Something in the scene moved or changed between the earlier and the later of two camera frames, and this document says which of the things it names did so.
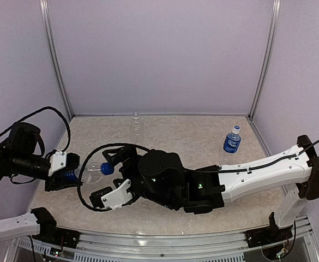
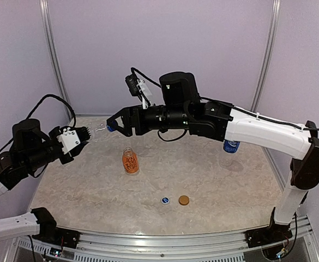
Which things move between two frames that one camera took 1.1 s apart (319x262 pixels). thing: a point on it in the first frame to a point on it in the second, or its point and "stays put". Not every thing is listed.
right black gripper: (122, 154) to (128, 112)
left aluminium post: (56, 58) stays put
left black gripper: (57, 182) to (69, 158)
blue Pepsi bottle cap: (107, 168) to (110, 129)
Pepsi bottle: (90, 172) to (97, 131)
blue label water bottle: (232, 141) stays put
